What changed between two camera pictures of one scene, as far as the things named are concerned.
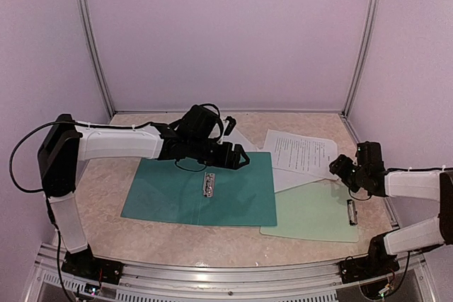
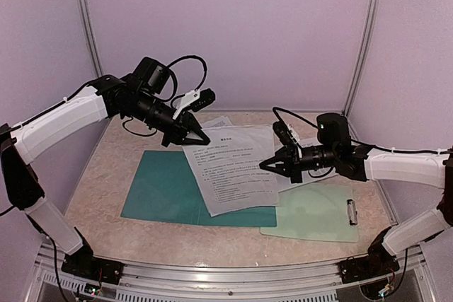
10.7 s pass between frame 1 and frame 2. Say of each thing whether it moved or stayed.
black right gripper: moved
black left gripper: moved
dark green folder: stayed
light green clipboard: stayed
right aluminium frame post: stayed
